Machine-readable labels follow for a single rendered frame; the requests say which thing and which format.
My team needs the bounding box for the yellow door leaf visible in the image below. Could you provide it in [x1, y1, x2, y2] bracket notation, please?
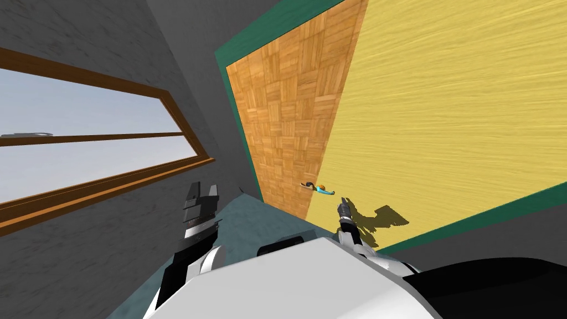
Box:
[305, 0, 567, 251]

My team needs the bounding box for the blue and orange door handle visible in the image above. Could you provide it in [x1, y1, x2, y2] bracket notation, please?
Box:
[300, 181, 336, 197]

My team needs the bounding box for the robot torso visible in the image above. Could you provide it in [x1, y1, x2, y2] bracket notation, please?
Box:
[142, 235, 440, 319]

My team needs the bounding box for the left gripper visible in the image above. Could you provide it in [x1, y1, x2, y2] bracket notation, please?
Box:
[182, 181, 222, 232]

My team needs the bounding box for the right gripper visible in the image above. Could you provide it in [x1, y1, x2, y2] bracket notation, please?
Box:
[337, 197, 354, 223]

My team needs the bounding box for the brown framed window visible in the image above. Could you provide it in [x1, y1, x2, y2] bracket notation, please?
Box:
[0, 46, 216, 237]

